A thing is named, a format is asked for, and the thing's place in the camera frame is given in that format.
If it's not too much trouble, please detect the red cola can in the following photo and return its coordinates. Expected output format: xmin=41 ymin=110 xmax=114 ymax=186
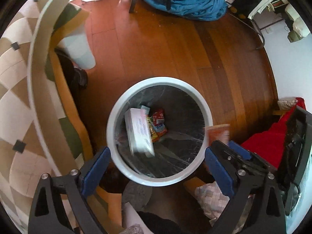
xmin=205 ymin=124 xmax=230 ymax=146

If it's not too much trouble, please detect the black shoe under bed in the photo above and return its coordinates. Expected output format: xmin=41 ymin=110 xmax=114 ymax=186
xmin=55 ymin=49 xmax=88 ymax=91

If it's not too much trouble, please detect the red snack wrapper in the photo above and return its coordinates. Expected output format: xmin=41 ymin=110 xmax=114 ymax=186
xmin=152 ymin=108 xmax=164 ymax=126

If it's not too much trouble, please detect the blue quilted blanket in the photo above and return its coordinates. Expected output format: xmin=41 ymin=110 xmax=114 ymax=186
xmin=144 ymin=0 xmax=228 ymax=21

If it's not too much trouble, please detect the clear plastic box in bin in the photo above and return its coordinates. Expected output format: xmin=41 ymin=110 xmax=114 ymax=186
xmin=141 ymin=105 xmax=150 ymax=115

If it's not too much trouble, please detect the yellow fries snack bag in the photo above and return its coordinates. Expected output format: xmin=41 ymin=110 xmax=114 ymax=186
xmin=146 ymin=117 xmax=168 ymax=143

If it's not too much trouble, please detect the checkered pink slipper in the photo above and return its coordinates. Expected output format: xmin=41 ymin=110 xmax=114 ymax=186
xmin=194 ymin=181 xmax=254 ymax=227

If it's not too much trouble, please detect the red blanket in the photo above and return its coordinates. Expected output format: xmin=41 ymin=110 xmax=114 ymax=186
xmin=241 ymin=97 xmax=306 ymax=168

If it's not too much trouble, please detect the white blue milk carton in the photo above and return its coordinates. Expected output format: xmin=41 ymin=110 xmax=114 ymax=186
xmin=124 ymin=108 xmax=155 ymax=157

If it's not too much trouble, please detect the checkered brown white bedspread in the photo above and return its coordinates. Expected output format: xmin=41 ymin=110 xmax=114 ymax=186
xmin=0 ymin=0 xmax=123 ymax=234

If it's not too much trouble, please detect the white plastic bin by bed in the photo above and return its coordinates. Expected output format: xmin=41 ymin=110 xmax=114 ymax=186
xmin=57 ymin=24 xmax=96 ymax=70

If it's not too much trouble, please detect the white round trash bin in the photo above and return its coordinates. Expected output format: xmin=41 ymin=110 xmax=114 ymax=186
xmin=106 ymin=77 xmax=213 ymax=187

